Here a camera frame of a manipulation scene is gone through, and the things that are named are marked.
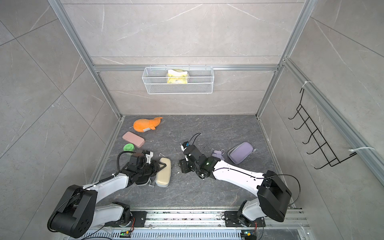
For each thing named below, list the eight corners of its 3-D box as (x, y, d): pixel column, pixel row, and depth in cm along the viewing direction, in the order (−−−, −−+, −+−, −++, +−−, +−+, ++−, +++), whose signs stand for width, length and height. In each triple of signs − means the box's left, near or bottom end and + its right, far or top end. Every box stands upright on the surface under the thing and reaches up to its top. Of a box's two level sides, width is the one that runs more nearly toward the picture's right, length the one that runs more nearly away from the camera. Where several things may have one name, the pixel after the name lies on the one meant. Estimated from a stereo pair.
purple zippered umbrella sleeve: (236, 166, 94) (238, 163, 91) (224, 154, 100) (225, 151, 96) (254, 152, 101) (257, 148, 98) (242, 141, 107) (243, 137, 103)
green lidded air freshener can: (125, 153, 100) (122, 149, 96) (127, 147, 103) (124, 143, 100) (134, 153, 100) (132, 149, 96) (136, 147, 103) (134, 143, 100)
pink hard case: (121, 139, 107) (119, 138, 105) (128, 132, 111) (127, 130, 109) (140, 149, 102) (139, 147, 100) (147, 140, 106) (146, 139, 104)
